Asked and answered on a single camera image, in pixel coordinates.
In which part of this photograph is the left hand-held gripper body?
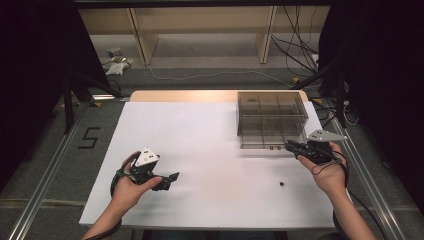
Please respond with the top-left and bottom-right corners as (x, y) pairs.
(129, 147), (171, 188)

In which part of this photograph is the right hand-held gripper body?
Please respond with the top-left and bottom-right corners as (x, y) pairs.
(299, 129), (348, 165)

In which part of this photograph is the smoky transparent drawer cabinet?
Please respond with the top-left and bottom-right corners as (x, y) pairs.
(236, 91), (309, 137)

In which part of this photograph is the person's left hand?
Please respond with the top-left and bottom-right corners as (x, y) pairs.
(110, 151), (163, 214)

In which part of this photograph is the person's right hand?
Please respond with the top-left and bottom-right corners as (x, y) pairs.
(297, 141), (350, 198)

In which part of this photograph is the white table cover board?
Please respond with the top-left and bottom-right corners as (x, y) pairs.
(79, 101), (354, 231)

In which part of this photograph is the black metal stand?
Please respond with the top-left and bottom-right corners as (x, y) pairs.
(292, 61), (350, 129)

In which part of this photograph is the black curtain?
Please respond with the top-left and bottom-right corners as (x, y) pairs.
(317, 0), (424, 216)
(0, 0), (112, 193)

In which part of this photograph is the black tripod stand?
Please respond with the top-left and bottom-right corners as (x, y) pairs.
(62, 70), (124, 135)

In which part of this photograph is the white crumpled bag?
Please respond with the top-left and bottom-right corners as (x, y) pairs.
(105, 60), (132, 76)

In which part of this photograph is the light wooden shelf unit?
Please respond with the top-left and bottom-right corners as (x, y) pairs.
(78, 5), (331, 66)

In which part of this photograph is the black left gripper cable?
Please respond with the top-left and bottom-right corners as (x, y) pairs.
(84, 153), (141, 240)

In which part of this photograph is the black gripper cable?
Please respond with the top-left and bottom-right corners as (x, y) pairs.
(84, 153), (141, 240)
(311, 149), (384, 240)

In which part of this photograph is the aluminium floor rail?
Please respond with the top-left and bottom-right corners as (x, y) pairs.
(329, 116), (408, 240)
(7, 94), (132, 240)

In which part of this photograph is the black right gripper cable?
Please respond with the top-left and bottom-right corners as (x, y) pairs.
(311, 149), (384, 240)

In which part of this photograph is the bundle of black cables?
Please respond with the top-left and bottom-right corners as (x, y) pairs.
(270, 5), (321, 75)

